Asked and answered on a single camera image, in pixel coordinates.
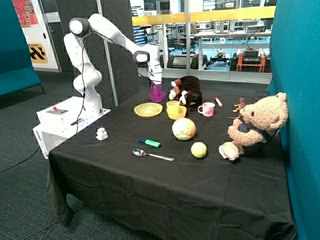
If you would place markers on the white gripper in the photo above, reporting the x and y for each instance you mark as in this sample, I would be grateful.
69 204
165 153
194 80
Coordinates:
154 71

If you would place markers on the purple plastic cup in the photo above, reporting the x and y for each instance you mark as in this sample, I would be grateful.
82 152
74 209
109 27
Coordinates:
155 90

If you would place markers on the yellow plastic cup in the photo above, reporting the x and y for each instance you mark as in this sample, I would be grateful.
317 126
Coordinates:
173 107

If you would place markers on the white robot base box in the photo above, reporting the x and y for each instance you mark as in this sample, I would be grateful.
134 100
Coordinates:
61 121

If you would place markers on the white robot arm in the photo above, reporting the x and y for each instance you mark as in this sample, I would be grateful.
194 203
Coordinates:
83 46

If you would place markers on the purple plastic bowl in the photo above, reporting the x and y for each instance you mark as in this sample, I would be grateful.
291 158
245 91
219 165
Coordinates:
157 99

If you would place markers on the brown plush dog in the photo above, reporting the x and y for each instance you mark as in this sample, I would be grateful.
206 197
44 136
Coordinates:
187 91

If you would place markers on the yellow plastic plate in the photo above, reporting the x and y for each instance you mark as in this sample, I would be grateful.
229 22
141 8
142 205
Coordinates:
149 109

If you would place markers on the yellow plastic bowl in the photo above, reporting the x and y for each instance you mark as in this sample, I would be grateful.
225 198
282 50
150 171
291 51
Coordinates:
177 115

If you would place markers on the pink mug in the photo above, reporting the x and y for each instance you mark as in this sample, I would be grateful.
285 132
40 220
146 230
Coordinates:
207 109

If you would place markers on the red white marker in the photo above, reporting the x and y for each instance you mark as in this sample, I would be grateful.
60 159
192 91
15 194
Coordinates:
218 102

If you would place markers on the green highlighter pen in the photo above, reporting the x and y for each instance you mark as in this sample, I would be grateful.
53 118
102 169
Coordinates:
150 142

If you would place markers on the metal spoon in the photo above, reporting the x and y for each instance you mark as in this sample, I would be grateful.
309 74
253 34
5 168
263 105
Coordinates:
140 153

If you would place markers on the white power adapter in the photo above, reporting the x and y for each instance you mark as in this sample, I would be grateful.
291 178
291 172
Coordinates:
101 134

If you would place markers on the yellow tennis ball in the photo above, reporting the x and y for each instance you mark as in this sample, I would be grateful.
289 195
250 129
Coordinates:
198 149

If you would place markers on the brown toy lizard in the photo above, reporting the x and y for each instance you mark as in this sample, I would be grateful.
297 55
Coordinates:
241 105

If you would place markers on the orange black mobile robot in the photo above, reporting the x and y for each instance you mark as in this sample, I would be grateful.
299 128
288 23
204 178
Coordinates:
251 60

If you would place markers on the black tablecloth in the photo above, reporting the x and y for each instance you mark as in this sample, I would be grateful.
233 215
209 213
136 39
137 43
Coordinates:
189 198

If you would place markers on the beige teddy bear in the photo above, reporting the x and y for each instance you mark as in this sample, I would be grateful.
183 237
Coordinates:
261 122

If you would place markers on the yellow black sign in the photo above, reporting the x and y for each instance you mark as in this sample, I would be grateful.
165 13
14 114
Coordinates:
37 53

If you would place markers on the teal sofa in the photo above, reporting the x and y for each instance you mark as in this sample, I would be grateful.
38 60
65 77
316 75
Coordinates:
16 70

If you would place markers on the red wall poster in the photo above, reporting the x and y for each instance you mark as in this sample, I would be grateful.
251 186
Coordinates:
26 13

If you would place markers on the teal partition wall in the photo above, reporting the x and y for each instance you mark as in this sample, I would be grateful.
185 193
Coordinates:
295 62

